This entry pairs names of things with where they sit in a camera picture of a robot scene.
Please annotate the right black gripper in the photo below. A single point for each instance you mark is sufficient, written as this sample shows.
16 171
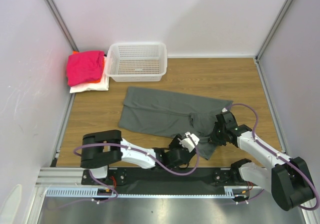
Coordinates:
216 136

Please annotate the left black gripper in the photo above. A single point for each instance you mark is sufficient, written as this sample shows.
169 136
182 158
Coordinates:
175 142

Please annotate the grey t shirt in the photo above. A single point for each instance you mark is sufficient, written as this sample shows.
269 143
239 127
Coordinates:
166 114

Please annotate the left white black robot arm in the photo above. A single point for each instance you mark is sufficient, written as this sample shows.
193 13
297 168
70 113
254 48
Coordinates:
101 149

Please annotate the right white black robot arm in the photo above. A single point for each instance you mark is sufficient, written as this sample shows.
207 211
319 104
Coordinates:
287 179

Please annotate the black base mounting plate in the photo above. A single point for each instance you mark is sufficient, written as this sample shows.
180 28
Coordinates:
203 181

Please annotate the white folded t shirt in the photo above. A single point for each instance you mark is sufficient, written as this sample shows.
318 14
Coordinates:
103 85

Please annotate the white perforated plastic basket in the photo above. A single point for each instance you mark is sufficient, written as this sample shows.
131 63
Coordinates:
136 61

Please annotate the orange folded t shirt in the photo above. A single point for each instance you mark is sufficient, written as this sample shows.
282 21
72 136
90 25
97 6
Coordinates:
101 70

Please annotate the pink folded t shirt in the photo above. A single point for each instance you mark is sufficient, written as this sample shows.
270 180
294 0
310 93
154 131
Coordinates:
85 67

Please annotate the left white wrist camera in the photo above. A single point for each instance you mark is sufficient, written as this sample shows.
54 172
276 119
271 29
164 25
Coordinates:
189 141

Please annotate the aluminium front rail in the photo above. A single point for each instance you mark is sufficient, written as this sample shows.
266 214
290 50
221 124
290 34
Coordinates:
68 177

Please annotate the right aluminium frame post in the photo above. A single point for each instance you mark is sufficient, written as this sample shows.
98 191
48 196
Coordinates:
283 10

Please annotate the aluminium frame post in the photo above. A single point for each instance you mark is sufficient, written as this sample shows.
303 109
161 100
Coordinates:
61 24
283 10

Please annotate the left aluminium frame post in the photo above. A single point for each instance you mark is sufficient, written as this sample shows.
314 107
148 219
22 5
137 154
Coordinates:
61 24

